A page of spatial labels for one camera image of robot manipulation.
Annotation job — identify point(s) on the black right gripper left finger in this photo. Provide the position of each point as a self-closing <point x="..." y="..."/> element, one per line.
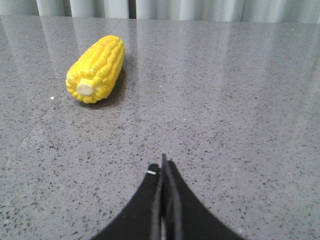
<point x="140" y="219"/>

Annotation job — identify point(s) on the yellow corn cob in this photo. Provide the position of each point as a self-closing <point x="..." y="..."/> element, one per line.
<point x="93" y="76"/>

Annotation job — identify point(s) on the white pleated curtain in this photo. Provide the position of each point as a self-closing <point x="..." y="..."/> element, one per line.
<point x="260" y="11"/>

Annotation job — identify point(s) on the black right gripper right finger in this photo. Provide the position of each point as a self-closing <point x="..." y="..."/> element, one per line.
<point x="184" y="216"/>

